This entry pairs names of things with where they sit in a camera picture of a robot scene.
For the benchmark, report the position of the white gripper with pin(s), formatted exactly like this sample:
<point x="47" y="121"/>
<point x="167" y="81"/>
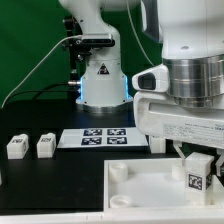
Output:
<point x="158" y="115"/>

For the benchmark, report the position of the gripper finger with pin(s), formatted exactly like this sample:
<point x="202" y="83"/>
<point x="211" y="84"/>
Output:
<point x="220" y="162"/>

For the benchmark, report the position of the white square tabletop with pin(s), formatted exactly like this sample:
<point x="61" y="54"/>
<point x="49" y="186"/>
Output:
<point x="152" y="184"/>

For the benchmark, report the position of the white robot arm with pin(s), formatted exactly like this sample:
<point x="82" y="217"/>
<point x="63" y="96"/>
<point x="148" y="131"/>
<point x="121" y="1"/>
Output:
<point x="181" y="99"/>

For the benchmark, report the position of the white tag sheet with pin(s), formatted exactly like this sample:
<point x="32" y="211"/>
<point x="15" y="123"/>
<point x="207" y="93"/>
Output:
<point x="102" y="137"/>

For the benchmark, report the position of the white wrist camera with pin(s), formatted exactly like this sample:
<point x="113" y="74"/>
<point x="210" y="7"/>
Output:
<point x="154" y="79"/>

